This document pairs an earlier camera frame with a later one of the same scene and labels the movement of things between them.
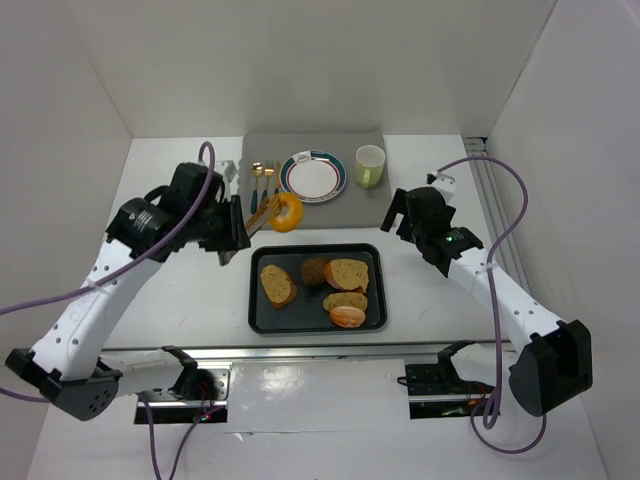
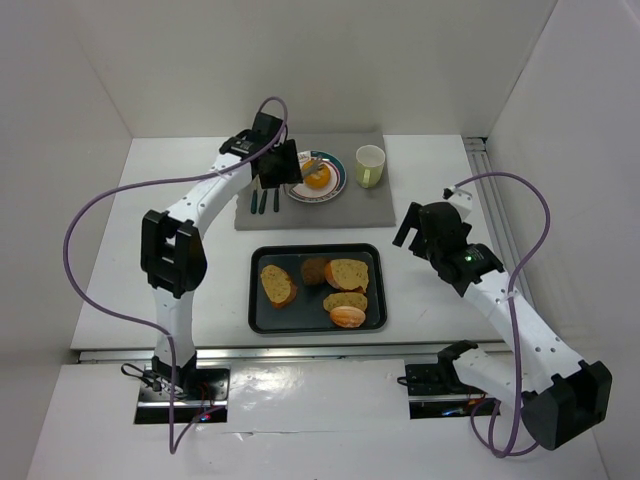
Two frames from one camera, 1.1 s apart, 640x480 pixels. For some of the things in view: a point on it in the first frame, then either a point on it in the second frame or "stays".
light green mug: [370, 161] stays
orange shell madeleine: [347, 316] stays
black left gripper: [238, 225] -> [288, 163]
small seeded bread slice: [345, 299] stays
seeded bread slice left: [280, 288] stays
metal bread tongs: [270, 209] -> [317, 166]
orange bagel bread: [294, 216] -> [316, 174]
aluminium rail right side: [497, 212] stays
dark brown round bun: [313, 271] stays
